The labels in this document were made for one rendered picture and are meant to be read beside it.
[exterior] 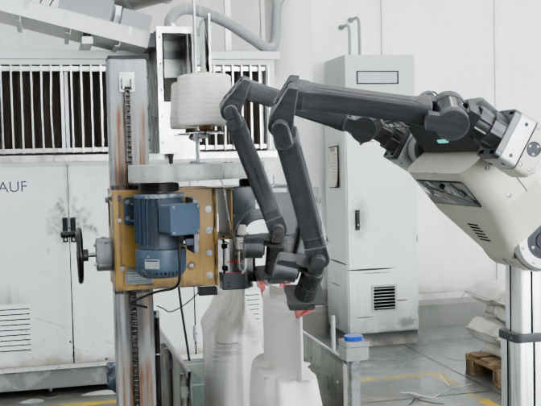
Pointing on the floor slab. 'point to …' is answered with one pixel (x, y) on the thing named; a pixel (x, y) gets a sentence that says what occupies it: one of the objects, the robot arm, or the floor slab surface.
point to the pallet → (485, 366)
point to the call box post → (354, 383)
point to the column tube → (145, 316)
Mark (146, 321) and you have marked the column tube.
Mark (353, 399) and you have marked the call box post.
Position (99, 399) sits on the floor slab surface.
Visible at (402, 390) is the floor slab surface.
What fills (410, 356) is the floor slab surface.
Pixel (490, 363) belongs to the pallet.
